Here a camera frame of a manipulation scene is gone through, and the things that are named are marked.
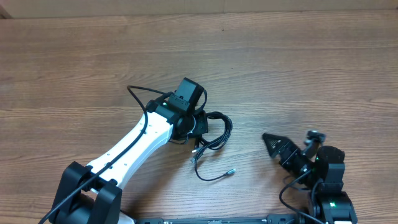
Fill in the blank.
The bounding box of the black usb cable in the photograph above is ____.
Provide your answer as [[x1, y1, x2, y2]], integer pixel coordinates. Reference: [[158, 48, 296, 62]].
[[189, 111, 238, 182]]

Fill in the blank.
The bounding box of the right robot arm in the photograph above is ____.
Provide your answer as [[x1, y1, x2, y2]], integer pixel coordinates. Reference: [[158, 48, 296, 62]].
[[262, 130, 358, 224]]

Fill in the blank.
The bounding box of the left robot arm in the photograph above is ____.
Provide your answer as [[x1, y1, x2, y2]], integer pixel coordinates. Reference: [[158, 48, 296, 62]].
[[43, 78, 208, 224]]

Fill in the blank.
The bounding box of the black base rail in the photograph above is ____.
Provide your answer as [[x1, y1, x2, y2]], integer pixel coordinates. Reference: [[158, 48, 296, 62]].
[[136, 214, 306, 224]]

